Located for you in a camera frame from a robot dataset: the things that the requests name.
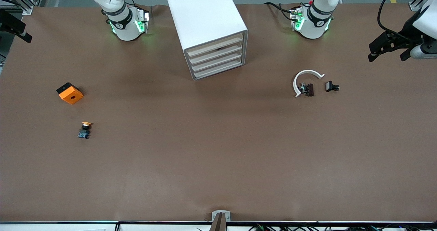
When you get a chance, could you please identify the orange push button blue block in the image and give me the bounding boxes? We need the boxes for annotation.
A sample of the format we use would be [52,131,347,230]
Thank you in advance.
[77,122,93,139]

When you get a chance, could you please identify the orange black button box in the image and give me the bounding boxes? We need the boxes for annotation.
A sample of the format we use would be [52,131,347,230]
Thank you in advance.
[56,82,84,105]

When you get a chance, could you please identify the white drawer cabinet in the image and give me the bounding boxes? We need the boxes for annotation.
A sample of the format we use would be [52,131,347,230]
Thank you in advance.
[165,0,249,81]

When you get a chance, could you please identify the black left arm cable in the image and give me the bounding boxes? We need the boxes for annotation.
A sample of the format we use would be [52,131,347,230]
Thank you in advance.
[377,0,415,42]

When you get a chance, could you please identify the white curved plastic ring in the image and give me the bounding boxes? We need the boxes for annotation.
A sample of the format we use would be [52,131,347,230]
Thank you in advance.
[293,70,325,98]

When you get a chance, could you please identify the brown small switch component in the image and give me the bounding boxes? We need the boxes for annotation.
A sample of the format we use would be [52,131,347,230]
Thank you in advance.
[299,83,314,97]

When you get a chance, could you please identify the black left base cables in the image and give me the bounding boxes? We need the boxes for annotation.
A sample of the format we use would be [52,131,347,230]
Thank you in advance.
[264,1,297,22]

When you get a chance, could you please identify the grey metal bracket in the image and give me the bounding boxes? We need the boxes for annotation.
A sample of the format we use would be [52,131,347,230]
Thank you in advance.
[212,210,231,222]

